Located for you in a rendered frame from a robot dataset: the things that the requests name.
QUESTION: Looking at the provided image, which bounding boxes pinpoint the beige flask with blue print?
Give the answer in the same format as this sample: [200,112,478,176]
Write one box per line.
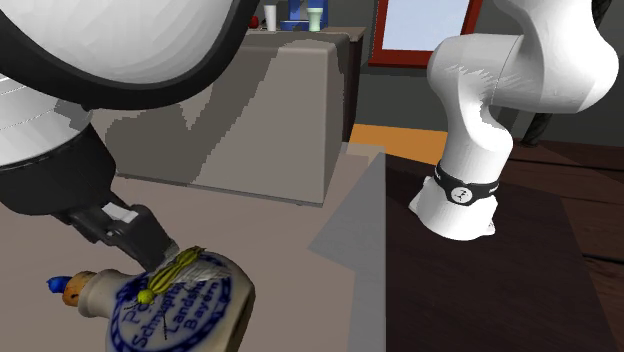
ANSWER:
[46,245,258,352]

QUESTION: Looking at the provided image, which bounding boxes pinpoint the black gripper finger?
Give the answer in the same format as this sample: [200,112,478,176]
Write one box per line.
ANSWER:
[52,191,180,273]

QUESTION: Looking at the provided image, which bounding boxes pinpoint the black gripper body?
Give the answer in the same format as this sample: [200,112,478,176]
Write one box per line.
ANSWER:
[0,124,119,217]

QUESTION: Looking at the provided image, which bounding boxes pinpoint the grey cabinet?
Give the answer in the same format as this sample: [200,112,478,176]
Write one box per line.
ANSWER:
[90,0,368,209]

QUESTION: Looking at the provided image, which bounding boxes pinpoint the red framed window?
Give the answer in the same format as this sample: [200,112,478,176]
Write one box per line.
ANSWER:
[367,0,485,70]

